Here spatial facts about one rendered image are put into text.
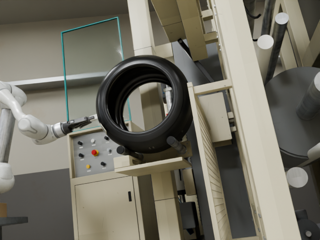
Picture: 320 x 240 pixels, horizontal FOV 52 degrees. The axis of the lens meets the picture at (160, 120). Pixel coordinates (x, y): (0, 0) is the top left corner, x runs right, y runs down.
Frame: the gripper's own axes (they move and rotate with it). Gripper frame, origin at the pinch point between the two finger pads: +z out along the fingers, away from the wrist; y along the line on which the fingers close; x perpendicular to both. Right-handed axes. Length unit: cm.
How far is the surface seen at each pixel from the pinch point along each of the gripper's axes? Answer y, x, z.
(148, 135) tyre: -11.5, 24.3, 31.1
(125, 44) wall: 266, -201, -22
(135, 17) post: 25, -71, 38
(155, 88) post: 25.1, -14.3, 36.6
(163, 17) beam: -8, -41, 58
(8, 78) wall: 214, -188, -195
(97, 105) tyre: -10.4, -2.4, 7.2
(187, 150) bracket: 23, 32, 45
